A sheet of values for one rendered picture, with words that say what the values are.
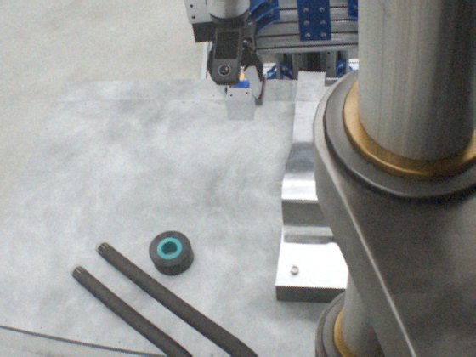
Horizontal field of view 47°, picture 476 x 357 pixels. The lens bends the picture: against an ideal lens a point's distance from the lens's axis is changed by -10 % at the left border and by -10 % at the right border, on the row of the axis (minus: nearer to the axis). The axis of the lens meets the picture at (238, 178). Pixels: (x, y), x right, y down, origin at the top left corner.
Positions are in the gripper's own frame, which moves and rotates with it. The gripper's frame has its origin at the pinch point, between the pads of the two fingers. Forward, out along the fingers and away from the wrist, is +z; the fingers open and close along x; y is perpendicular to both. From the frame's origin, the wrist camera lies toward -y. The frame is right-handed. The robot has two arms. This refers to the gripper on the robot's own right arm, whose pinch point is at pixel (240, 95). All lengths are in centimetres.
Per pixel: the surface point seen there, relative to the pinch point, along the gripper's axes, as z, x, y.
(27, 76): 96, 140, 115
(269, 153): 15.0, -4.8, -1.6
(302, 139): 6.7, -12.1, -5.0
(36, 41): 96, 149, 146
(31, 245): 15, 42, -29
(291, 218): 6.6, -11.8, -23.5
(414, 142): -61, -24, -65
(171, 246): 13.4, 10.7, -26.7
